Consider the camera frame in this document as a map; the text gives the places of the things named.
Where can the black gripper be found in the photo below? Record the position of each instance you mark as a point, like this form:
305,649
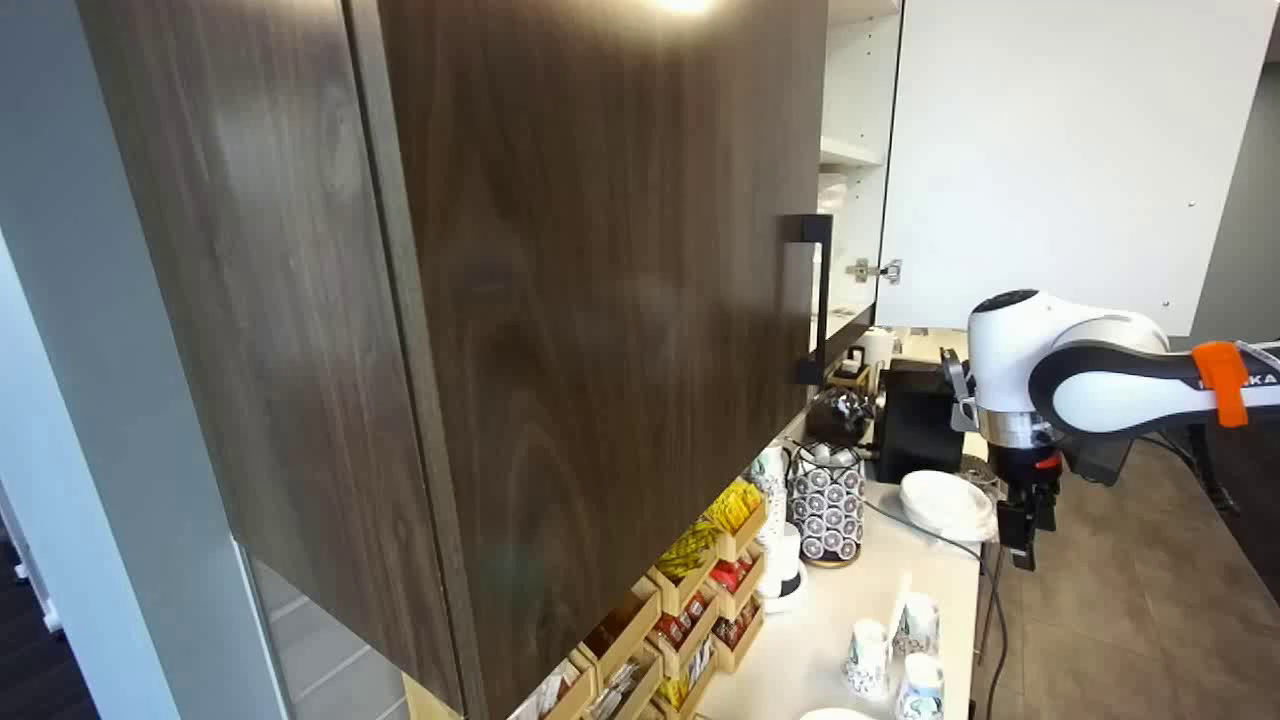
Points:
1031,482

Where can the dark wood cabinet door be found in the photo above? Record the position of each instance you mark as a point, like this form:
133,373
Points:
584,307

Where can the white open cabinet door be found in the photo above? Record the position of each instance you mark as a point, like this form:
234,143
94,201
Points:
1064,145

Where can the large white foam plate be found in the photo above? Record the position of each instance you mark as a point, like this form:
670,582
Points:
944,507

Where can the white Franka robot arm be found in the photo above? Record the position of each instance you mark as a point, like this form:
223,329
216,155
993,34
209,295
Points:
1135,386

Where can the round coffee pod carousel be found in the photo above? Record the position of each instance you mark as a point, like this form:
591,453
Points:
827,507

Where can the black coffee machine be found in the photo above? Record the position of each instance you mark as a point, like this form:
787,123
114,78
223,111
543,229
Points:
923,418

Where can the white cup lid stack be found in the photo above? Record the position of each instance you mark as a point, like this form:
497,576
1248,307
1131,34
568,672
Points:
787,562

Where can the white open cabinet shelving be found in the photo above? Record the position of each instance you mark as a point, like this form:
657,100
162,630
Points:
854,163

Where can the wooden condiment organizer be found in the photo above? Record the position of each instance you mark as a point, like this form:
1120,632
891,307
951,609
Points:
694,587

